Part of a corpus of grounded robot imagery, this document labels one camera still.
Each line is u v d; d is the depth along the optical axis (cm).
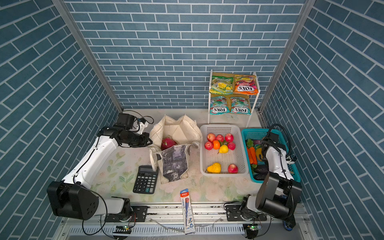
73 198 40
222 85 84
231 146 94
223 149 94
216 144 94
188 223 71
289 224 67
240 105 97
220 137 99
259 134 108
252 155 93
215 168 84
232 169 84
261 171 84
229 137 99
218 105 99
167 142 91
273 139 69
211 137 97
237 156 91
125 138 59
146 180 83
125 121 63
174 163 77
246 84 85
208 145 94
